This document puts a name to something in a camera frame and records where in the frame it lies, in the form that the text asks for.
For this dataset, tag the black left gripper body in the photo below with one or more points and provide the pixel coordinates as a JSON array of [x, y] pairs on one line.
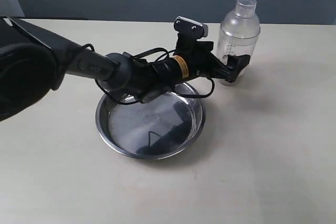
[[202, 63]]

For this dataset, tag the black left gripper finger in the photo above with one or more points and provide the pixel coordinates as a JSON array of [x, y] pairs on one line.
[[235, 65]]

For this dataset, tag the clear plastic shaker bottle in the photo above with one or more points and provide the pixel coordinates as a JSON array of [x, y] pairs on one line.
[[239, 31]]

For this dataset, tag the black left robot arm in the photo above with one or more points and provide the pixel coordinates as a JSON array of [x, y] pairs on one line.
[[35, 61]]

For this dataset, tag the round stainless steel tray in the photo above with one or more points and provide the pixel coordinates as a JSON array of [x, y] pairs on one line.
[[152, 131]]

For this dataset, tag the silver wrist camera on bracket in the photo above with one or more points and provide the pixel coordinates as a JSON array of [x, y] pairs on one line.
[[189, 32]]

